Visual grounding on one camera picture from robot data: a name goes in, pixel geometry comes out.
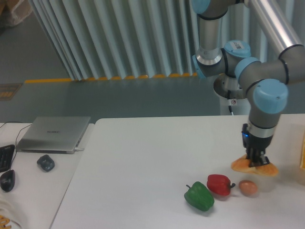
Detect dark earbuds case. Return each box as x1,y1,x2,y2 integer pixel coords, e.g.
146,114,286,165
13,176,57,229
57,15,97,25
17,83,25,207
37,155,55,172

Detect silver closed laptop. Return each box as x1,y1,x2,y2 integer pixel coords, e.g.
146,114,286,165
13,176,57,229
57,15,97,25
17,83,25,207
16,116,91,154

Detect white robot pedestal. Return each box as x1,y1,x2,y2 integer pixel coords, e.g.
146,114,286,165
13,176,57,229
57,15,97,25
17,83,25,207
213,74,251,116

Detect cardboard box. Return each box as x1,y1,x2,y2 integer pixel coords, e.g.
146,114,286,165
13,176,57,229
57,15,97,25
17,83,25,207
0,0,32,28

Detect red bell pepper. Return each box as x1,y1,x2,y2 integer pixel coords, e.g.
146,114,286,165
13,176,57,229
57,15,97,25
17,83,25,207
207,174,236,196

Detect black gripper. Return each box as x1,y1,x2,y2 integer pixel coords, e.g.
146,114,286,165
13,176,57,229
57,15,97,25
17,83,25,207
242,124,273,167

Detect black keyboard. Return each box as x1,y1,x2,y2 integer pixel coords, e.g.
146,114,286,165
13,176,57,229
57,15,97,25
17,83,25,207
0,145,15,172

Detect green bell pepper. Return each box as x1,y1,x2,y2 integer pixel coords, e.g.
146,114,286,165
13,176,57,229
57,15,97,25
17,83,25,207
184,181,214,212

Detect triangular golden bread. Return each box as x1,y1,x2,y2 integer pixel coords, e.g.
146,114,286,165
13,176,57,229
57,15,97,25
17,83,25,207
231,155,278,177

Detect corrugated white partition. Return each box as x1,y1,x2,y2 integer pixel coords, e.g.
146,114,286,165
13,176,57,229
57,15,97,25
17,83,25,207
26,0,305,82

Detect black thin cable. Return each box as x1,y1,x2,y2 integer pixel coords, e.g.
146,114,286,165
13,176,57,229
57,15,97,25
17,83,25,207
0,121,33,171

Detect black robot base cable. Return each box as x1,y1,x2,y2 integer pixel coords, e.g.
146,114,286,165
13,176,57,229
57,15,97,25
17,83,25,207
226,89,234,116

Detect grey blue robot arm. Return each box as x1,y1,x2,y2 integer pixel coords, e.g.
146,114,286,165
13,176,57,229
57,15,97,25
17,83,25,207
191,0,305,167

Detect brown egg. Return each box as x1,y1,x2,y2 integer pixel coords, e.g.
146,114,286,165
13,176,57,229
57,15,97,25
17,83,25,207
238,180,258,197

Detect white cap orange logo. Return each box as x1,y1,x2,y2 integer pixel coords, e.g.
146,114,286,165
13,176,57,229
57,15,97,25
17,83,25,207
0,193,23,229

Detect black computer mouse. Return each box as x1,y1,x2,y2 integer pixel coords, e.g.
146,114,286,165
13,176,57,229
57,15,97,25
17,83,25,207
0,169,15,192

